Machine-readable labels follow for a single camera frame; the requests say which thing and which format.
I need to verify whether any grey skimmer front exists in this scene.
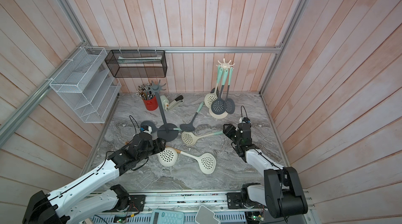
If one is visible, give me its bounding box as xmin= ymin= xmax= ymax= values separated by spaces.
xmin=225 ymin=68 xmax=236 ymax=114

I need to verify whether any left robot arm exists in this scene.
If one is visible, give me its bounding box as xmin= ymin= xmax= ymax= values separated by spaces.
xmin=22 ymin=133 xmax=166 ymax=224

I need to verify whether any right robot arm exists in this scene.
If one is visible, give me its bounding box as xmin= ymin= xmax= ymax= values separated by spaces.
xmin=223 ymin=118 xmax=308 ymax=218

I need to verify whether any large cream skimmer left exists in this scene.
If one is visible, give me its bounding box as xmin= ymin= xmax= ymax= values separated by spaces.
xmin=157 ymin=147 xmax=178 ymax=167

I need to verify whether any grey utensil rack stand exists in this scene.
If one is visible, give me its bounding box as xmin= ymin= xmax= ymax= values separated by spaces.
xmin=150 ymin=80 xmax=179 ymax=142

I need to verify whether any cream utensil rack stand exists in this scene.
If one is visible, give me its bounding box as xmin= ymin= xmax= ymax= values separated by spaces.
xmin=217 ymin=60 xmax=234 ymax=119

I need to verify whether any cream skimmer centre front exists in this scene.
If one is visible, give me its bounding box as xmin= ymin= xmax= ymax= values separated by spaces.
xmin=175 ymin=148 xmax=217 ymax=174

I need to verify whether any cream skimmer under pile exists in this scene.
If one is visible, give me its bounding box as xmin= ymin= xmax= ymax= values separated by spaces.
xmin=181 ymin=131 xmax=223 ymax=146

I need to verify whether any red metal pencil cup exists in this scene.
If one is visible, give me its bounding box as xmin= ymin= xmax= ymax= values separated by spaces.
xmin=143 ymin=96 xmax=159 ymax=111

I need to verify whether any mint green pencil sharpener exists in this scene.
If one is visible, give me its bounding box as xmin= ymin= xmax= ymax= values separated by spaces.
xmin=160 ymin=95 xmax=170 ymax=111

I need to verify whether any bundle of pencils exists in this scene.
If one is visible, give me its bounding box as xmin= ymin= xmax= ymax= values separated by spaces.
xmin=137 ymin=83 xmax=154 ymax=100

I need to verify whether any mint stapler black top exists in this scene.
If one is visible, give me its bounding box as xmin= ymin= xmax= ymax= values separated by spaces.
xmin=166 ymin=95 xmax=184 ymax=111

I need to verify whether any grey calculator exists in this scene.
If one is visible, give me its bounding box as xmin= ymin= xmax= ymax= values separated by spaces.
xmin=150 ymin=209 xmax=184 ymax=224

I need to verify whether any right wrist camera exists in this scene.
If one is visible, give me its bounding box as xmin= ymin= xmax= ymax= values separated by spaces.
xmin=239 ymin=117 xmax=251 ymax=124

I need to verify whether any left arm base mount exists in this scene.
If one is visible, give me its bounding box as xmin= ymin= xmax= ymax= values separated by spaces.
xmin=106 ymin=184 xmax=146 ymax=212

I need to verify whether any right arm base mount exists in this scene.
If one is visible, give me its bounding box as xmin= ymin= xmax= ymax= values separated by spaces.
xmin=226 ymin=183 xmax=271 ymax=209

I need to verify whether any aluminium rail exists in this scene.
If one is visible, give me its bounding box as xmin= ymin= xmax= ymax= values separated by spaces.
xmin=78 ymin=189 xmax=316 ymax=214

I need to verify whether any white wire mesh shelf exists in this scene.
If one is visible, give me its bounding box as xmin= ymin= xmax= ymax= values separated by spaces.
xmin=50 ymin=47 xmax=121 ymax=124

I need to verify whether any black mesh wall basket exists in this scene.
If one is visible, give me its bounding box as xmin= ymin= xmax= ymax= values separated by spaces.
xmin=105 ymin=49 xmax=167 ymax=78

